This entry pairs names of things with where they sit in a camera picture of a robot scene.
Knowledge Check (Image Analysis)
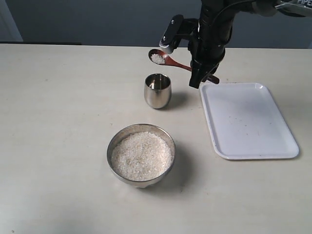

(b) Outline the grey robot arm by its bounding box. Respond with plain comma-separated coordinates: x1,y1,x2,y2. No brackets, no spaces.
189,0,312,88

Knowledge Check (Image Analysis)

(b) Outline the white plastic tray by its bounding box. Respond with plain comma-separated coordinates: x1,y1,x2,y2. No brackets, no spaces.
200,83,299,160

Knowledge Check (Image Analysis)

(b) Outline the steel bowl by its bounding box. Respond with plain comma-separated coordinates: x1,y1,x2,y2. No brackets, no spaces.
106,124,176,188

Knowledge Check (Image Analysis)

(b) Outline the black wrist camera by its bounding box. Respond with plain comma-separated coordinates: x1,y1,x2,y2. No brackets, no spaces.
159,15,198,54

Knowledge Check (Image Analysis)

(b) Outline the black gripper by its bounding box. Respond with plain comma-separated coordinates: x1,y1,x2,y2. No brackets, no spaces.
189,0,235,88

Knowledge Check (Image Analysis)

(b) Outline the small steel cup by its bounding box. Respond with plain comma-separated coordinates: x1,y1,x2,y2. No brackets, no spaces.
143,73,172,109

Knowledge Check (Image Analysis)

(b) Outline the brown wooden spoon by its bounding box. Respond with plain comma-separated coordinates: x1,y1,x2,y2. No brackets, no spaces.
148,48,220,85

